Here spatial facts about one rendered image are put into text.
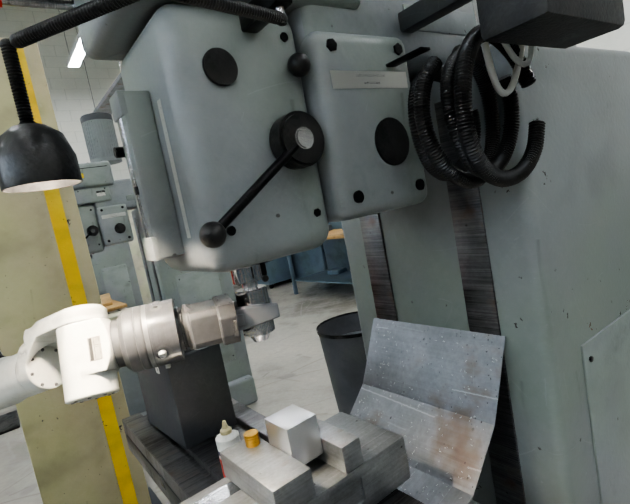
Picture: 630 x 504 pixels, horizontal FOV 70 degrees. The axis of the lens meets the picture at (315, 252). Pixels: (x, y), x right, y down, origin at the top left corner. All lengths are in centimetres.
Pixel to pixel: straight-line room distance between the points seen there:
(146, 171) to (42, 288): 175
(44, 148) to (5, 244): 182
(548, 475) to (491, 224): 43
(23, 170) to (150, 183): 16
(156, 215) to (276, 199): 15
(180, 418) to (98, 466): 155
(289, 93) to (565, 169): 48
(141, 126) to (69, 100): 954
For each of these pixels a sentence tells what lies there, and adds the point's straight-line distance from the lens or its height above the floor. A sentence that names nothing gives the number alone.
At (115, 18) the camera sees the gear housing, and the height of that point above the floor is 163.
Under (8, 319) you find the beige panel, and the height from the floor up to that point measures 113.
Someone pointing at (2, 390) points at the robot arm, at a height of 120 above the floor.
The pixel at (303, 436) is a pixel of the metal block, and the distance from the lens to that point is 68.
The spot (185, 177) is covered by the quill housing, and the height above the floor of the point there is 143.
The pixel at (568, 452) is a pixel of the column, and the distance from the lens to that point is 91.
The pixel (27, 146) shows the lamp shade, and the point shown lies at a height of 148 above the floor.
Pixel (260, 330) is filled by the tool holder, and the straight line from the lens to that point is 66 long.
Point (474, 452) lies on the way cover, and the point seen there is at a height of 93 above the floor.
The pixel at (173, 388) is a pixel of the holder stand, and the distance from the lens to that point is 98.
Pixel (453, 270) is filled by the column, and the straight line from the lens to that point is 86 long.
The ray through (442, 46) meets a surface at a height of 159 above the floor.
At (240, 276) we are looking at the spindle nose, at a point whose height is 129.
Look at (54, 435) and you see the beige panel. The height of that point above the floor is 58.
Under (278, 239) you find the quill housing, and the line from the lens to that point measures 58.
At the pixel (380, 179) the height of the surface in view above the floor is 139.
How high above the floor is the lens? 138
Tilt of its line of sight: 6 degrees down
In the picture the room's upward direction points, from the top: 11 degrees counter-clockwise
